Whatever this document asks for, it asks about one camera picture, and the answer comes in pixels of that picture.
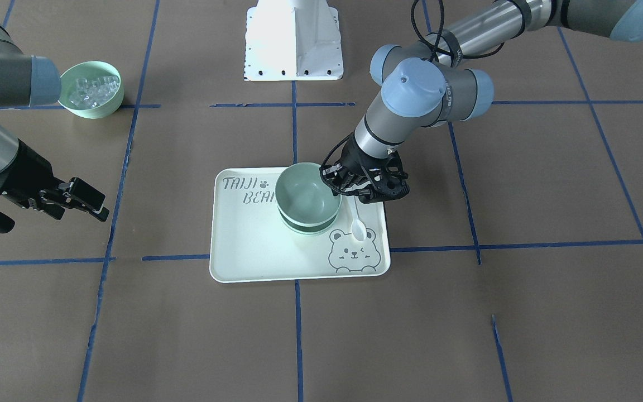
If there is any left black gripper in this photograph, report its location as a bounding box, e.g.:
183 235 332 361
319 134 395 196

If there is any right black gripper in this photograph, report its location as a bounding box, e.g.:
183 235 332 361
0 141 109 222

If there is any green bowl moved to tray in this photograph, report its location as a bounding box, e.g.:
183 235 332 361
276 206 340 227

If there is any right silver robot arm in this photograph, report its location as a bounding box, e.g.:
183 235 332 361
0 23 109 233

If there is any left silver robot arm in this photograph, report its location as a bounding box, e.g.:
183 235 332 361
319 1 643 204

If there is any white plastic spoon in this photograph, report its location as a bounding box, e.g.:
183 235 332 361
348 196 367 242

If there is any green bowl on tray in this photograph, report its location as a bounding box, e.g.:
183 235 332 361
287 226 331 236

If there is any green bowl with ice cubes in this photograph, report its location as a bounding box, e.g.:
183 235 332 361
58 61 124 119

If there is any pale green bear tray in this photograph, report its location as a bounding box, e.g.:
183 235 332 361
209 167 391 283

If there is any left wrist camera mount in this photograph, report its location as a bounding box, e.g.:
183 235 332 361
358 152 409 204

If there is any white pedestal column base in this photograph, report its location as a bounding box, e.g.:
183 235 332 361
243 1 344 82

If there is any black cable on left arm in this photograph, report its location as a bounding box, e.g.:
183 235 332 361
319 0 506 185

